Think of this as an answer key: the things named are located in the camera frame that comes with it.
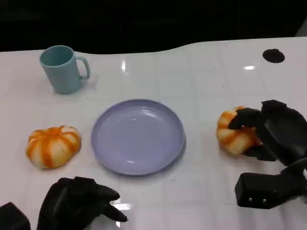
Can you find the pale green mug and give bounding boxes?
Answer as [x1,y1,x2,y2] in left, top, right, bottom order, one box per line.
[39,45,91,95]

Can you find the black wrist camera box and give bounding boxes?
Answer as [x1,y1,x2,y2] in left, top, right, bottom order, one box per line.
[0,201,32,230]
[234,172,289,209]

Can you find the orange and white bread roll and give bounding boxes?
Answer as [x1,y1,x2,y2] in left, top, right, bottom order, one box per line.
[216,106,263,155]
[25,125,82,170]

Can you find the lilac plate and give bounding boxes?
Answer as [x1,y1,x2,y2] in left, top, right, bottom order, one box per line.
[91,99,187,177]

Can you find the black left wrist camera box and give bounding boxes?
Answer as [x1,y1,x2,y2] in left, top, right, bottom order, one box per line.
[0,201,32,230]

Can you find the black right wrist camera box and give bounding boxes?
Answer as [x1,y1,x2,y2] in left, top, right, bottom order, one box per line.
[234,172,289,209]

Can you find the black round table grommet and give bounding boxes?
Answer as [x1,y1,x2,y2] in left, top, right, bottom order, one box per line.
[262,48,285,64]

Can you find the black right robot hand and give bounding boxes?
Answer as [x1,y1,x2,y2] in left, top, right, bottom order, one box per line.
[227,99,307,166]

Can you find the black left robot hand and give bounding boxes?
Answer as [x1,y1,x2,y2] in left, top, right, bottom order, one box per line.
[35,176,128,230]

